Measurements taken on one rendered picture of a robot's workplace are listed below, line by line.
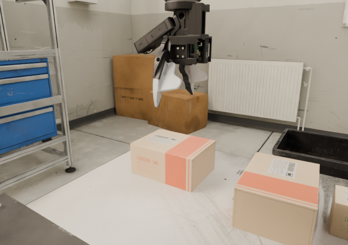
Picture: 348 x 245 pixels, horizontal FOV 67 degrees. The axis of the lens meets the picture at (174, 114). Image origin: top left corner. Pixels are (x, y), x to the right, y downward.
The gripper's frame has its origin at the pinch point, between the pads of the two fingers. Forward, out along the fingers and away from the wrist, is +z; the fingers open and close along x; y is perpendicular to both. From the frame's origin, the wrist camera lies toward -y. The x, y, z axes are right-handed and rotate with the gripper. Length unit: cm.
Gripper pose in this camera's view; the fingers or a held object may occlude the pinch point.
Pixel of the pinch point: (173, 100)
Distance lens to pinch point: 59.1
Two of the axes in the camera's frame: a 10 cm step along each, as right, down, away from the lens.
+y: 8.5, 1.5, -5.0
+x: 5.2, -2.3, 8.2
